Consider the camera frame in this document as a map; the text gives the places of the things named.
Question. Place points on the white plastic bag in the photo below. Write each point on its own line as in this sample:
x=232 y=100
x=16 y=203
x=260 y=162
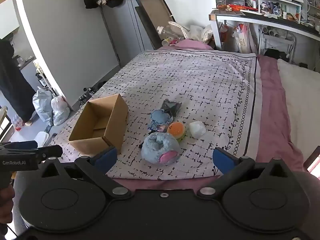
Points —
x=60 y=110

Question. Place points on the brown leaning board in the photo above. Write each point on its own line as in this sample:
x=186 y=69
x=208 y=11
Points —
x=155 y=12

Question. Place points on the grey plush toy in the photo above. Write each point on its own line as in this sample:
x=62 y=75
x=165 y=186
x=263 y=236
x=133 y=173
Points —
x=160 y=150

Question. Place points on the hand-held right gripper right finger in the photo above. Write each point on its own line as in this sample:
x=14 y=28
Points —
x=223 y=162

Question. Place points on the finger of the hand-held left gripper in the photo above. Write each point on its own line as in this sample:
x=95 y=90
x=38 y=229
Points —
x=51 y=152
x=23 y=145

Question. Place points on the white duvet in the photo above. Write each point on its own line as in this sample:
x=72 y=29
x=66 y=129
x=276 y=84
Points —
x=302 y=105

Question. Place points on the brown cardboard box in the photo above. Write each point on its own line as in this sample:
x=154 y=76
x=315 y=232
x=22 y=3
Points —
x=100 y=120

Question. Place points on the white shelf rack with items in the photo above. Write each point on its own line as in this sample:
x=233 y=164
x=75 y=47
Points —
x=275 y=20

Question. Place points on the dark grey soft packet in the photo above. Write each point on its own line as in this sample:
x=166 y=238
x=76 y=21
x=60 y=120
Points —
x=172 y=107

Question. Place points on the clear crumpled plastic bag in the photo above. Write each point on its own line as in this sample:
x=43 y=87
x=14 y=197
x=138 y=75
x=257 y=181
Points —
x=197 y=33

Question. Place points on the grey door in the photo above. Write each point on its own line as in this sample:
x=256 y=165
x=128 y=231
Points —
x=142 y=22

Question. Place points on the blue packet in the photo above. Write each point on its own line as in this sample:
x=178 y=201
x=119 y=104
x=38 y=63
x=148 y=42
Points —
x=160 y=118

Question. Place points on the white black-patterned blanket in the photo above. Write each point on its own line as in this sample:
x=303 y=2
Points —
x=200 y=85

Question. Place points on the grey plastic bag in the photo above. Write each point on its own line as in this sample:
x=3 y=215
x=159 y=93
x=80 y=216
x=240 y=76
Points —
x=42 y=105

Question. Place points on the black long garment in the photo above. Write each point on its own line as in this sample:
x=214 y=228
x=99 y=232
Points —
x=15 y=85

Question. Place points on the person's left hand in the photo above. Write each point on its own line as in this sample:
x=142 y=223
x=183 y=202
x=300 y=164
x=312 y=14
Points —
x=6 y=202

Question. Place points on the clear plastic bottle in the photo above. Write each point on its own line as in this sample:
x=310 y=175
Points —
x=165 y=32

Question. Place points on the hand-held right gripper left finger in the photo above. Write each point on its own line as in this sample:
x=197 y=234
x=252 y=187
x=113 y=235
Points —
x=105 y=158

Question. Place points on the small drink can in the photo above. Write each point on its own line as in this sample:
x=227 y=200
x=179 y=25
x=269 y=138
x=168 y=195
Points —
x=167 y=41

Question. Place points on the white soft ball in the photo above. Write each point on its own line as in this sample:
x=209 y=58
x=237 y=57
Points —
x=197 y=129

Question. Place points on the watermelon slice toy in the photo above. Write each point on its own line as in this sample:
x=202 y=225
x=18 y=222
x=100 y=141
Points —
x=176 y=130

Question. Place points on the white desk riser shelf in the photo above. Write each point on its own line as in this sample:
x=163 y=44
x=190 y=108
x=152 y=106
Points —
x=280 y=2

